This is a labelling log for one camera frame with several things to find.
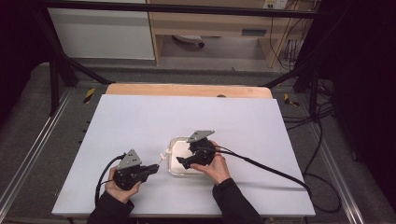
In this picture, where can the office chair base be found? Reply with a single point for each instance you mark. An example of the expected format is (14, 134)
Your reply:
(188, 39)

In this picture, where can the white table cover board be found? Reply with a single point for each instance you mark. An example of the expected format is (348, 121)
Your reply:
(186, 118)

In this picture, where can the person's left hand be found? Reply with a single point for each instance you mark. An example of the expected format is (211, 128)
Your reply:
(121, 194)

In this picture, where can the small white food piece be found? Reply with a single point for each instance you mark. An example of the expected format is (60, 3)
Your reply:
(168, 151)
(162, 155)

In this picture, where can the black curtain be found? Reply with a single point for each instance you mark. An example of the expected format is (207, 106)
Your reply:
(364, 77)
(18, 46)

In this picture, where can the yellow black floor tape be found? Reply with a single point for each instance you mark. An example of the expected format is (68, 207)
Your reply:
(290, 100)
(89, 95)

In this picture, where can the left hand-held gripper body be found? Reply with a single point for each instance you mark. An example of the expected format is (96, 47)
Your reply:
(127, 175)

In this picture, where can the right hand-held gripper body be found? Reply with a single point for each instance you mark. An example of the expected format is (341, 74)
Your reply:
(204, 152)

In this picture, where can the white cabinet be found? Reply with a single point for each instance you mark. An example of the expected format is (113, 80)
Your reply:
(99, 34)

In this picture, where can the person's right hand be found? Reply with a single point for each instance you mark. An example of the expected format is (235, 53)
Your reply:
(218, 169)

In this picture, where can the square metal tray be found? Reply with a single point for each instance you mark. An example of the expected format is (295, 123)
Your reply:
(179, 149)

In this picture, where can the thin wooden skewer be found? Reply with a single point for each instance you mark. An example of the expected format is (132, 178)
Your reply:
(165, 154)

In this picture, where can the wooden table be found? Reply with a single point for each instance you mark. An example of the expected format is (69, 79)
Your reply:
(186, 90)

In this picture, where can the black metal frame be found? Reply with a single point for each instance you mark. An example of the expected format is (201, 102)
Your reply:
(186, 9)

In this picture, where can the light wooden desk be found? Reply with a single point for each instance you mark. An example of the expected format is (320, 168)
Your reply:
(211, 23)

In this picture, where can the metal floor rail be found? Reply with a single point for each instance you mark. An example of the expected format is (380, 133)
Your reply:
(40, 140)
(334, 165)

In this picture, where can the white power strip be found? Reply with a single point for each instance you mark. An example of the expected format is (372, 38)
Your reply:
(275, 3)

